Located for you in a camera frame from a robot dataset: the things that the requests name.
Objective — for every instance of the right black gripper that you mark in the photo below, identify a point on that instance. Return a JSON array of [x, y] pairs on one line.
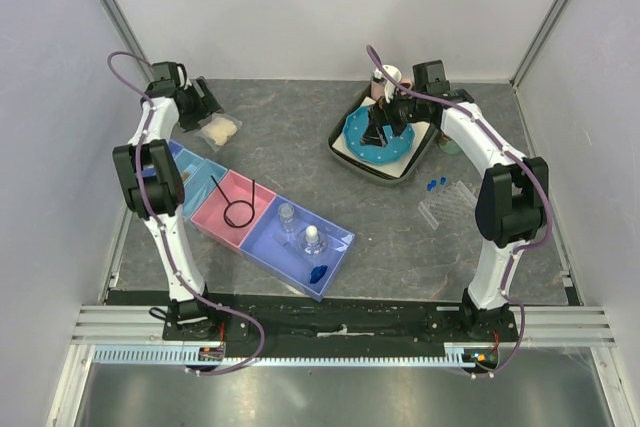
[[374, 134]]

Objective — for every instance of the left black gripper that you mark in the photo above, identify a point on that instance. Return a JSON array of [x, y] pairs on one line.
[[206, 106]]

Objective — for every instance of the blue polka dot plate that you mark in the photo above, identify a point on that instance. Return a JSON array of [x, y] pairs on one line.
[[396, 148]]

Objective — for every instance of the bag of cotton balls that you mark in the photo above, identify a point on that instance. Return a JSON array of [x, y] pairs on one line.
[[219, 130]]

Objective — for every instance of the glass stirring rod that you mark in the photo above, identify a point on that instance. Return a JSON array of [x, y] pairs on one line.
[[204, 188]]

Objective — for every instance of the clear test tube rack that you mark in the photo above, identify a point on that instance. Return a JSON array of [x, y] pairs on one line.
[[446, 203]]

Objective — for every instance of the small clear glass bottle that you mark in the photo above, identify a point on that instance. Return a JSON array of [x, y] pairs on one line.
[[286, 214]]

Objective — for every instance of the round flask white stopper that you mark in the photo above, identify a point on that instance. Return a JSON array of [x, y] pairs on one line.
[[312, 242]]

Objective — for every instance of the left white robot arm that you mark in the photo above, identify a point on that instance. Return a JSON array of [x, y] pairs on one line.
[[153, 189]]

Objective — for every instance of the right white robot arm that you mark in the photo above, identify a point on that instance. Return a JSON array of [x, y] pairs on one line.
[[512, 205]]

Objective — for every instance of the white square plate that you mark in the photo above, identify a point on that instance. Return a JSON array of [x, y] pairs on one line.
[[391, 173]]

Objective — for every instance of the pink ceramic mug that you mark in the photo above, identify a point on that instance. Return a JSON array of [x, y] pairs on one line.
[[378, 85]]

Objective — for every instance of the dark green plastic tray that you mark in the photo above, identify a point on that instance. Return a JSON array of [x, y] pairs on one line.
[[362, 99]]

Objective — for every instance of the cream floral mug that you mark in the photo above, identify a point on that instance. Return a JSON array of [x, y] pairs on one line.
[[448, 145]]

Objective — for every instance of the multicolour compartment organizer tray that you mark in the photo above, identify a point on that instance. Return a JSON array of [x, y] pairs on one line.
[[263, 241]]

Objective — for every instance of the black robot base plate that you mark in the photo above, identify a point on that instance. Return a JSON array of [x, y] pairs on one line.
[[300, 325]]

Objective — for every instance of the slotted cable duct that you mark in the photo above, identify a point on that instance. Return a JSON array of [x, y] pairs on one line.
[[210, 354]]

